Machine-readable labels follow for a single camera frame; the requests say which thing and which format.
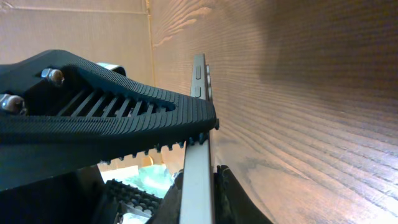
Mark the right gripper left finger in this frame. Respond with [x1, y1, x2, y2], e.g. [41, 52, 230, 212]
[1, 50, 219, 190]

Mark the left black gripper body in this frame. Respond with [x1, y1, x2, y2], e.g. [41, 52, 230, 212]
[1, 166, 182, 224]

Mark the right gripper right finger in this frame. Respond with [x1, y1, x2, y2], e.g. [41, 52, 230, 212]
[214, 165, 272, 224]

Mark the Galaxy smartphone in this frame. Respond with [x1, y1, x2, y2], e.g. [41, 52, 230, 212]
[179, 54, 215, 224]

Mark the cardboard box panel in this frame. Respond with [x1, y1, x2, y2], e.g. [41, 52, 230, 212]
[1, 0, 154, 85]

